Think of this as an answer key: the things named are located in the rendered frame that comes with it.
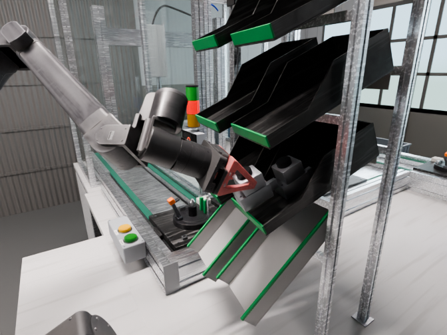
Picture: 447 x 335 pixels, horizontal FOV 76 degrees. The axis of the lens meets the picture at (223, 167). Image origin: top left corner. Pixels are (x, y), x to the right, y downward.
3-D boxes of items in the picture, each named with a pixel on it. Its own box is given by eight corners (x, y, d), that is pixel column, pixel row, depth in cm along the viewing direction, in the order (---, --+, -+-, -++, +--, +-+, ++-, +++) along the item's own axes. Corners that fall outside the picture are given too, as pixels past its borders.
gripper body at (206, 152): (212, 141, 54) (176, 127, 51) (231, 159, 45) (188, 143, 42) (198, 172, 55) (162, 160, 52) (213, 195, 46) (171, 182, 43)
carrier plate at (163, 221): (175, 253, 86) (175, 246, 85) (149, 220, 105) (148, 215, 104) (240, 229, 98) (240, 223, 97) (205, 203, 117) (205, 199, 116)
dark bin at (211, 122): (219, 133, 58) (203, 100, 54) (199, 123, 69) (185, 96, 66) (324, 70, 63) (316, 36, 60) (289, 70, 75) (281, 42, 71)
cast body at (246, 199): (245, 213, 53) (232, 183, 50) (237, 202, 57) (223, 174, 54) (283, 191, 54) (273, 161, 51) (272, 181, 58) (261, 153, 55)
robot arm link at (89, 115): (34, 70, 69) (-6, 32, 59) (53, 55, 70) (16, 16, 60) (130, 181, 50) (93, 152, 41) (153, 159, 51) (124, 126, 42)
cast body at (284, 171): (287, 200, 56) (275, 172, 53) (275, 191, 60) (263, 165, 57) (320, 177, 58) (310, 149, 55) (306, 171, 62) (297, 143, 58)
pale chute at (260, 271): (255, 327, 56) (241, 320, 54) (228, 284, 68) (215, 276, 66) (344, 217, 57) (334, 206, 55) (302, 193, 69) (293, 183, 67)
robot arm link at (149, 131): (130, 162, 45) (140, 150, 41) (140, 125, 48) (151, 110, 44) (169, 175, 48) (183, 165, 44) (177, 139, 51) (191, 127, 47)
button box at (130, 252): (125, 264, 89) (122, 248, 87) (109, 234, 105) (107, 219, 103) (147, 256, 92) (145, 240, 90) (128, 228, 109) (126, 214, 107)
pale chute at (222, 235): (215, 282, 68) (202, 275, 66) (198, 252, 80) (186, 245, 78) (290, 192, 69) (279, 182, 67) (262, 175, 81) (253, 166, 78)
